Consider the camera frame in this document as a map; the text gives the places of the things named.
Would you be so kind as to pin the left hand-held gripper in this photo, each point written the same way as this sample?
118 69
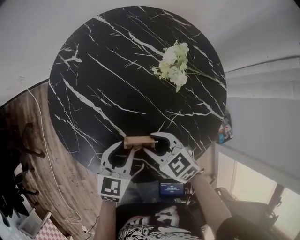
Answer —
110 186

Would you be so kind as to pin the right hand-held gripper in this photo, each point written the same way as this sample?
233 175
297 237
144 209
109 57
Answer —
180 166

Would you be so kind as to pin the small wooden stand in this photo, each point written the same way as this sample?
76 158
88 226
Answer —
138 140

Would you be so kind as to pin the person's left forearm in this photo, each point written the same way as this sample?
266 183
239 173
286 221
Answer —
106 218

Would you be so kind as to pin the person's right forearm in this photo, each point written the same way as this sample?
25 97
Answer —
208 199

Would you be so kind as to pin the round black marble table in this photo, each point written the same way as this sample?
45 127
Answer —
117 70

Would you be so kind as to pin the black device with lit screen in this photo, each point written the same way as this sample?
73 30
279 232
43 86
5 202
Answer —
171 189

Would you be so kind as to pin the person's grey shorts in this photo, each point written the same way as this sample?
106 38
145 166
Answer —
143 192

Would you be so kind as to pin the dark box of small items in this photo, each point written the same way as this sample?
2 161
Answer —
226 133

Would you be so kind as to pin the white flower bouquet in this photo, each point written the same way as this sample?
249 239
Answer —
174 65

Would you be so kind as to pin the window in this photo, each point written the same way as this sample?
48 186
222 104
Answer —
255 173

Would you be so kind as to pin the pink checkered mat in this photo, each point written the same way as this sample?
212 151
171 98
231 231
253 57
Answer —
48 230

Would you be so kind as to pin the grey mesh office chair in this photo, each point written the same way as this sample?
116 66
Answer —
248 208

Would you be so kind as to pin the white box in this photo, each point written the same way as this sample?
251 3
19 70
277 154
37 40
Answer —
30 225

